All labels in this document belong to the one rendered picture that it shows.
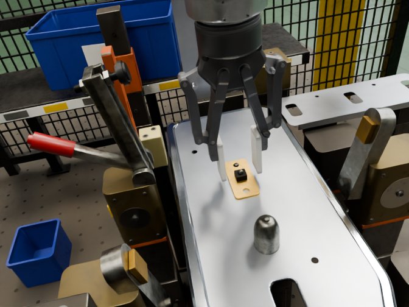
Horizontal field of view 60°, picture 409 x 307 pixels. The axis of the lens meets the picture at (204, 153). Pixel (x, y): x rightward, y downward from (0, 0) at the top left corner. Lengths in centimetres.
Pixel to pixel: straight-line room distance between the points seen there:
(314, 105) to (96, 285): 51
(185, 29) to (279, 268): 46
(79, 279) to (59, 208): 68
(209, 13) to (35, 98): 57
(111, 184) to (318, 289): 30
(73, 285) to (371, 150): 39
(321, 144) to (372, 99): 15
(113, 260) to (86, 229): 62
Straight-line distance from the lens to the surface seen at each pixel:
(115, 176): 52
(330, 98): 74
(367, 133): 49
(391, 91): 78
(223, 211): 50
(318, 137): 66
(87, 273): 40
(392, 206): 59
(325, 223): 49
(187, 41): 70
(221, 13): 37
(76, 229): 98
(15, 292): 94
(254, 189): 53
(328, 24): 119
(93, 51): 81
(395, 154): 54
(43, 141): 48
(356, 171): 52
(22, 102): 88
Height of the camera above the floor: 138
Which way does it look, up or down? 39 degrees down
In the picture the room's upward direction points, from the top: 9 degrees counter-clockwise
